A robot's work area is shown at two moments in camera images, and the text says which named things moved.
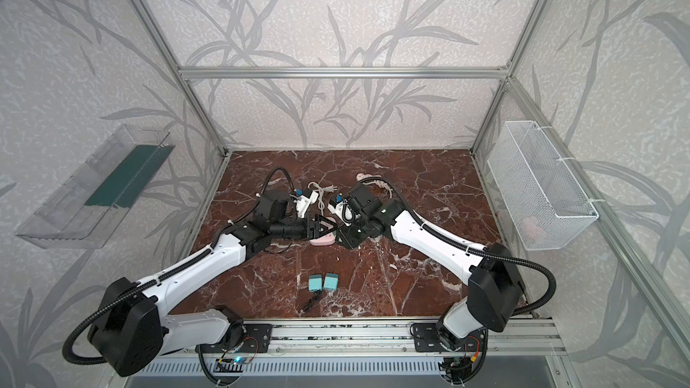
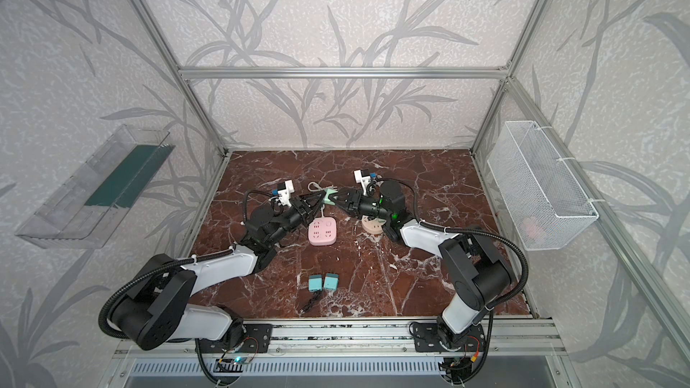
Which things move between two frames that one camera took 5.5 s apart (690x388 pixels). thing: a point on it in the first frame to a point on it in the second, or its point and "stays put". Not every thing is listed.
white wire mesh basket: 546,203 stays put
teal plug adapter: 315,282 stays put
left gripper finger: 321,220 to 305,202
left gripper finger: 322,232 to 309,216
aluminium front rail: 528,338 stays put
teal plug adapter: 331,281 stays put
